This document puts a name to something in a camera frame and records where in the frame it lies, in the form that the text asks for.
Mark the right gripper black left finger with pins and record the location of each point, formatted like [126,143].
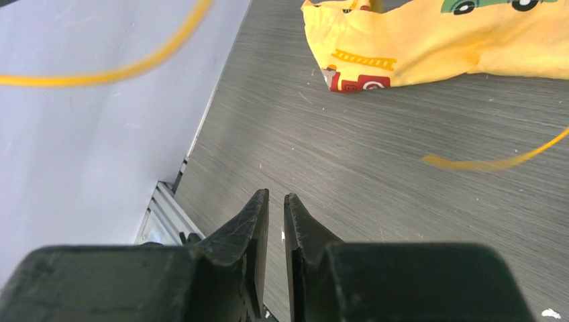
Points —
[221,278]

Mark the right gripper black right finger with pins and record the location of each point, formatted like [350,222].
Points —
[334,280]

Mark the yellow snack bag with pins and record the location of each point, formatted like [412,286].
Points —
[359,49]

